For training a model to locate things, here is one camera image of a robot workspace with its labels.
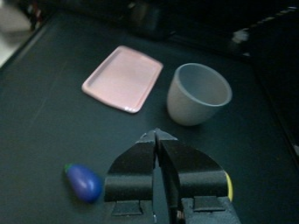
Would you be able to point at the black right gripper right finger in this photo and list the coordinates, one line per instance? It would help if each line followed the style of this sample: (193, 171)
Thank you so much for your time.
(196, 172)

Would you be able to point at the yellow toy banana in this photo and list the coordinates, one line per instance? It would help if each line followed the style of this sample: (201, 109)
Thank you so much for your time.
(228, 186)

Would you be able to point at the grey plastic cup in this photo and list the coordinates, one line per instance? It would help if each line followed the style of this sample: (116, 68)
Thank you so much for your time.
(193, 99)

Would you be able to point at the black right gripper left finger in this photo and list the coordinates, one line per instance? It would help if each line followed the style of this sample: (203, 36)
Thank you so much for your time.
(129, 175)

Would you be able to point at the pink rectangular plate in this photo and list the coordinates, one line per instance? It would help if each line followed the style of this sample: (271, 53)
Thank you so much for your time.
(122, 78)

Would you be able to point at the purple toy eggplant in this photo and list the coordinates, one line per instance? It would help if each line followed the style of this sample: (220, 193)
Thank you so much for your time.
(82, 182)

